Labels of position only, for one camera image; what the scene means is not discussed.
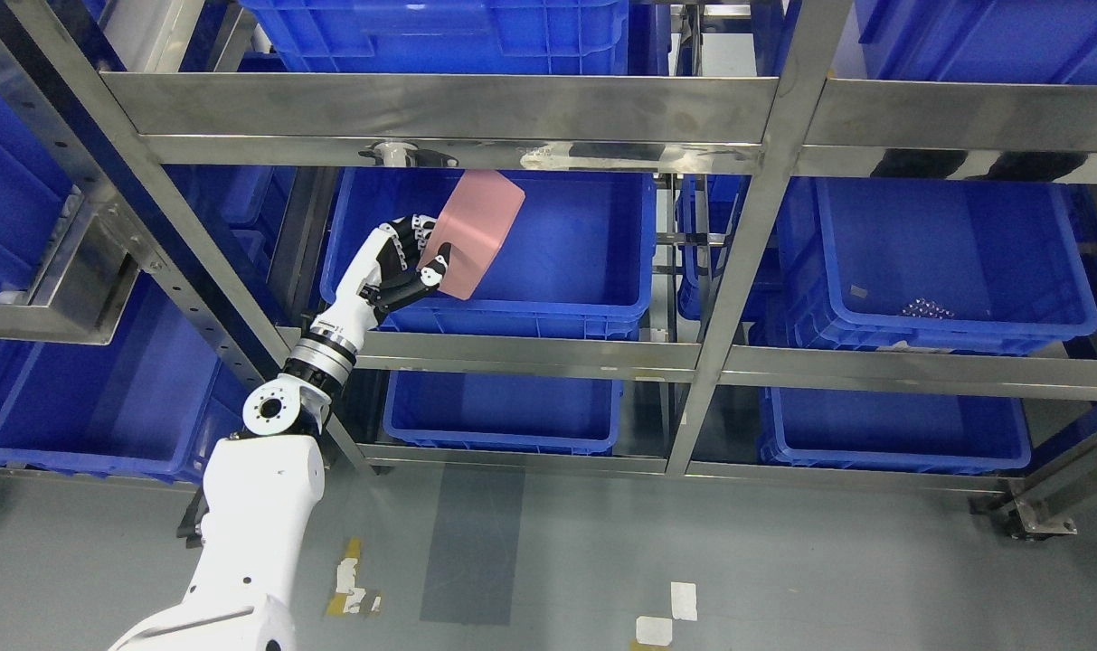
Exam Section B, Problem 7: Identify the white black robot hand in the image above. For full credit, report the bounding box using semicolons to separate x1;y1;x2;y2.
312;214;450;349

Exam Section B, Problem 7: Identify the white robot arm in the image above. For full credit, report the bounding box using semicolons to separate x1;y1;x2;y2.
113;325;364;650

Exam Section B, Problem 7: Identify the blue bin top middle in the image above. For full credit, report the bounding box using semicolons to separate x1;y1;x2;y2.
244;1;630;77

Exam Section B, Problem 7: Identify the pink plastic storage box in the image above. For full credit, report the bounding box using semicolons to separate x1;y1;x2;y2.
420;170;525;300

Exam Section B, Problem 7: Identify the blue bin top right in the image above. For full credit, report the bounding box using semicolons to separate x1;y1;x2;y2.
853;1;1097;85

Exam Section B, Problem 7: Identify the blue bin right middle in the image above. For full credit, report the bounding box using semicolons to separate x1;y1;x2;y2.
776;177;1097;357

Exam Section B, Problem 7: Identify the steel storage rack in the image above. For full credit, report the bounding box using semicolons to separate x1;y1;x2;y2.
0;1;1097;536

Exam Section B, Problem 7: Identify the blue bin lower right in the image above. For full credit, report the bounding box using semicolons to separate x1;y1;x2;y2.
758;388;1032;476

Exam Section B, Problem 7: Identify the blue bin left large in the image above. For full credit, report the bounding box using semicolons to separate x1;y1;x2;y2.
0;274;248;483

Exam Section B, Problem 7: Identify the blue bin lower middle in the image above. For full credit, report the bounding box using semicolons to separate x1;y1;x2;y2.
383;371;624;454

